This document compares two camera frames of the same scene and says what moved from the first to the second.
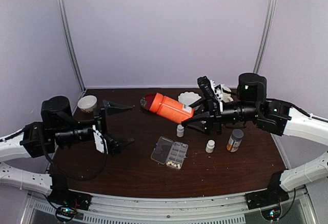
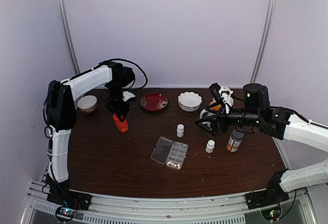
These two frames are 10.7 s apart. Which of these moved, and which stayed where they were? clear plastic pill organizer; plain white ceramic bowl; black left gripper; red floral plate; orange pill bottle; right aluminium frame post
Moved: orange pill bottle; black left gripper
Stayed: clear plastic pill organizer; red floral plate; right aluminium frame post; plain white ceramic bowl
